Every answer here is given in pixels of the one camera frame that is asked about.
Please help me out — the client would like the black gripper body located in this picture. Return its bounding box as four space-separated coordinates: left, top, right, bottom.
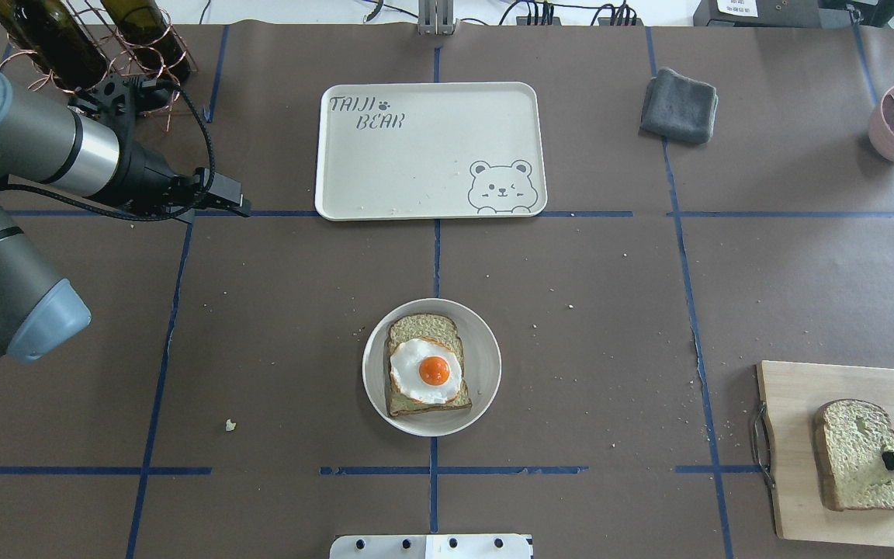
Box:
110 141 196 224

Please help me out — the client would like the bread slice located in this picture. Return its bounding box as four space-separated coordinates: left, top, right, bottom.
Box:
386 314 472 417
813 398 894 512

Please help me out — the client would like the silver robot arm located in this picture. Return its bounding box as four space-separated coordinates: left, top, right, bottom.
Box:
0 73 251 363

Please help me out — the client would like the cream bear tray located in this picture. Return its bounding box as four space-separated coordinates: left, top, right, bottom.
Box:
314 82 549 220

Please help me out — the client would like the wooden cutting board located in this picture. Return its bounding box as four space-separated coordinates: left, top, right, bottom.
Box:
757 360 894 547

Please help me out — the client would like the dark wine bottle far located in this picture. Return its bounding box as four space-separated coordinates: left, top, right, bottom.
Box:
102 1 192 84

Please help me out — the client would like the dark wine bottle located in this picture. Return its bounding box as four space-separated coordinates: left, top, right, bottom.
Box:
102 1 192 84
0 1 109 91

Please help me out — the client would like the dark wine bottle near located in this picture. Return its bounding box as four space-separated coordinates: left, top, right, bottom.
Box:
0 1 109 91

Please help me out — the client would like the fried egg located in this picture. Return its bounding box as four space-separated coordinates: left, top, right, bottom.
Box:
388 339 463 404

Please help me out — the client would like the white round plate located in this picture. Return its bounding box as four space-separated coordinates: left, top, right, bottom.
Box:
362 298 501 436

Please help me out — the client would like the grey folded cloth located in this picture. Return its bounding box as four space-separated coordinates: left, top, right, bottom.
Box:
639 67 718 144

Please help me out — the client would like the black computer box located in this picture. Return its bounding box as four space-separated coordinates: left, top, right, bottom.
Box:
692 1 894 30

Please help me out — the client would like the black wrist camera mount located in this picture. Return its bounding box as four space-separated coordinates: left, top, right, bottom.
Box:
68 73 176 123

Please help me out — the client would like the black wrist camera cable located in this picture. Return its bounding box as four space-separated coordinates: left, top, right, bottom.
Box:
0 78 217 223

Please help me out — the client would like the copper wire bottle rack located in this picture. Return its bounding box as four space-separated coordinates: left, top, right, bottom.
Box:
0 1 196 130

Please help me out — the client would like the aluminium frame post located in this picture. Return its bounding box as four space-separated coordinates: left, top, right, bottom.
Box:
418 0 457 36

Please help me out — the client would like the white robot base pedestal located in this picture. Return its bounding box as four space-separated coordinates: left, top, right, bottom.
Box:
329 533 535 558

